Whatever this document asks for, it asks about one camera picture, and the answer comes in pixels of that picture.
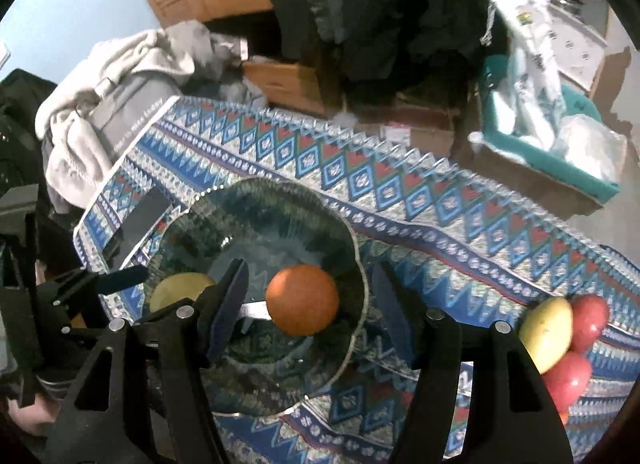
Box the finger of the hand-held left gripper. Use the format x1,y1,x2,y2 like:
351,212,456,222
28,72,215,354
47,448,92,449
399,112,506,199
37,267,150,306
40,317,113,345

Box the flat cardboard box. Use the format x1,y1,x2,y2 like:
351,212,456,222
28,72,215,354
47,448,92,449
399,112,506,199
345,94,481,155

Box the scalloped glass bowl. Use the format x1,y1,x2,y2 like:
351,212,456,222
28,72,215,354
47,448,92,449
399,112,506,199
142,177,371,417

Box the grey printed bag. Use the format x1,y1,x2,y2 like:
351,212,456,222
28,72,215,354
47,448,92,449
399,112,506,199
85,72,176,165

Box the orange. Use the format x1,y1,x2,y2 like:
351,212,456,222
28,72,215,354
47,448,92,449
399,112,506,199
265,264,341,337

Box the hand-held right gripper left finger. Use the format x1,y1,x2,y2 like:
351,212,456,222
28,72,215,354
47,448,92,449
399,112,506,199
44,258,249,464

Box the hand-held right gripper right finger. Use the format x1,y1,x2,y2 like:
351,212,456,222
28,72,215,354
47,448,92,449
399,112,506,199
371,260,575,464

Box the yellow mango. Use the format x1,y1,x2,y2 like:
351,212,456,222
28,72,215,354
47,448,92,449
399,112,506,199
519,297,574,374

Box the teal box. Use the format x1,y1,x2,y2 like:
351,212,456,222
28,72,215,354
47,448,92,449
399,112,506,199
470,54,621,205

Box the blue patterned tablecloth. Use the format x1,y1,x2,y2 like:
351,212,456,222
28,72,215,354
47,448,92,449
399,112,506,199
72,94,640,464

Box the black bag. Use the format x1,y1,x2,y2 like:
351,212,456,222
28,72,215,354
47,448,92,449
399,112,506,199
0,69,61,195

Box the white patterned cloth bag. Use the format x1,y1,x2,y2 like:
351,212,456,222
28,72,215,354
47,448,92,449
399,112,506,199
470,0,566,150

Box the small cardboard box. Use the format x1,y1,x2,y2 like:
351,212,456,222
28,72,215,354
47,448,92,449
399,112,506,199
242,59,326,105

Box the clear plastic bag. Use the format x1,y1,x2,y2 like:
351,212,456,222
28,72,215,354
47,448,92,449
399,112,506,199
552,114,628,182

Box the black phone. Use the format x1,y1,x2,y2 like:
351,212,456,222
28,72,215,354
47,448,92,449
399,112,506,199
102,187,173,270

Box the yellow-green apple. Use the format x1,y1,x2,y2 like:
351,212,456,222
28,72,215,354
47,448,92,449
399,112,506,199
149,273,217,315

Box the dark hanging clothes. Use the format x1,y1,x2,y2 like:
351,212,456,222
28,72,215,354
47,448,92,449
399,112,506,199
270,0,506,95

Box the grey crumpled garment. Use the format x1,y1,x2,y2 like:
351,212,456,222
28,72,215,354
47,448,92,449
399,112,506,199
160,19,246,82

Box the white crumpled garment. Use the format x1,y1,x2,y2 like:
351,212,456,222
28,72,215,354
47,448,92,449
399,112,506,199
35,28,201,210

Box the person's left hand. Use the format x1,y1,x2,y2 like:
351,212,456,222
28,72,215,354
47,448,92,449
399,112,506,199
7,394,58,437

